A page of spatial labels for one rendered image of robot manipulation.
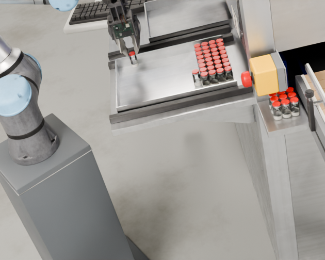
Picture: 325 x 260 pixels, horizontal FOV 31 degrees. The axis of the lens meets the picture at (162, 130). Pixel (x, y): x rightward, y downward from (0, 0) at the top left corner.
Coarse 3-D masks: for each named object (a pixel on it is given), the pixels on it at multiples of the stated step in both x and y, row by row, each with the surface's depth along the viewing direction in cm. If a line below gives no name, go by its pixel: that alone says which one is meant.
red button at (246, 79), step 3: (243, 72) 144; (246, 72) 143; (243, 75) 143; (246, 75) 143; (249, 75) 143; (243, 78) 143; (246, 78) 143; (249, 78) 142; (243, 81) 143; (246, 81) 143; (249, 81) 143; (243, 84) 144; (246, 84) 143; (249, 84) 143; (246, 87) 144
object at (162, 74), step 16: (160, 48) 181; (176, 48) 181; (192, 48) 181; (128, 64) 183; (144, 64) 182; (160, 64) 180; (176, 64) 178; (192, 64) 176; (128, 80) 177; (144, 80) 175; (160, 80) 173; (176, 80) 171; (192, 80) 169; (128, 96) 170; (144, 96) 168; (160, 96) 167; (176, 96) 160
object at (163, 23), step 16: (160, 0) 207; (176, 0) 208; (192, 0) 208; (208, 0) 206; (224, 0) 203; (160, 16) 204; (176, 16) 202; (192, 16) 199; (208, 16) 197; (224, 16) 194; (160, 32) 195; (176, 32) 187; (192, 32) 187
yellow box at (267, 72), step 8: (264, 56) 144; (272, 56) 143; (256, 64) 142; (264, 64) 141; (272, 64) 141; (280, 64) 140; (256, 72) 140; (264, 72) 139; (272, 72) 140; (280, 72) 140; (256, 80) 141; (264, 80) 141; (272, 80) 141; (280, 80) 141; (256, 88) 143; (264, 88) 142; (272, 88) 142; (280, 88) 143
